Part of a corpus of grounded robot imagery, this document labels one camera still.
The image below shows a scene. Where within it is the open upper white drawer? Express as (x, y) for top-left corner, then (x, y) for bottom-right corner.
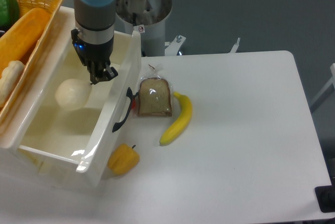
(0, 22), (142, 188)

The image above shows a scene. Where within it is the yellow banana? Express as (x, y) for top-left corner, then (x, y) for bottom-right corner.
(159, 92), (193, 146)

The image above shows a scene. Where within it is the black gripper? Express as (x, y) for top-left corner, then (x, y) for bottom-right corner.
(71, 29), (118, 84)

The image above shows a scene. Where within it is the black device at table edge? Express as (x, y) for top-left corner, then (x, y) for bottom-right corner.
(315, 185), (334, 213)

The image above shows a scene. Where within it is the white drawer cabinet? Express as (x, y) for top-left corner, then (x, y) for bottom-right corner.
(1, 7), (112, 187)

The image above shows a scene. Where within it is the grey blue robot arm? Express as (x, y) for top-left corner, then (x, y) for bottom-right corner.
(71, 0), (118, 84)

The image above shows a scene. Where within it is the yellow plastic basket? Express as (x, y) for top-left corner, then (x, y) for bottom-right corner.
(1, 0), (63, 121)

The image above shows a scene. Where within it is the pale white pear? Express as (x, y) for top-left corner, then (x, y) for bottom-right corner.
(55, 79), (92, 111)

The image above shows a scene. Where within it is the orange baguette loaf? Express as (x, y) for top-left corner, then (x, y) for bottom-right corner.
(1, 8), (50, 71)

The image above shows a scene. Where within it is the small red object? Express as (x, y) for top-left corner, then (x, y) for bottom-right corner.
(131, 99), (136, 109)

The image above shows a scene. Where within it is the bagged bread slice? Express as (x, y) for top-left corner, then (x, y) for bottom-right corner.
(137, 64), (173, 117)

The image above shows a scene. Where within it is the black drawer handle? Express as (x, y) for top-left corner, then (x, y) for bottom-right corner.
(112, 87), (138, 132)

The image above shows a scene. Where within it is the white frame right edge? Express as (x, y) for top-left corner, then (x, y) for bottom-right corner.
(309, 63), (334, 113)

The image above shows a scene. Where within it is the yellow bell pepper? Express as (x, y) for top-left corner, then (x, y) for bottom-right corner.
(107, 144), (140, 175)

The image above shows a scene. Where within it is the pale yellow toy food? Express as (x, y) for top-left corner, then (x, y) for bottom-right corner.
(1, 61), (25, 107)

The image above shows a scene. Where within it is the white table bracket right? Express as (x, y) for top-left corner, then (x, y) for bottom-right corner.
(230, 37), (241, 53)

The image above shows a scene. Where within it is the green bell pepper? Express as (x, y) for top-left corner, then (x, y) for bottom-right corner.
(1, 0), (20, 30)

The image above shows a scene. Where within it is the white table bracket left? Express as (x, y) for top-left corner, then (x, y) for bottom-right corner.
(164, 35), (186, 56)

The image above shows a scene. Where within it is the white table bracket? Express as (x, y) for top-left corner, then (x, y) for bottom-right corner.
(164, 35), (186, 56)
(230, 37), (241, 53)

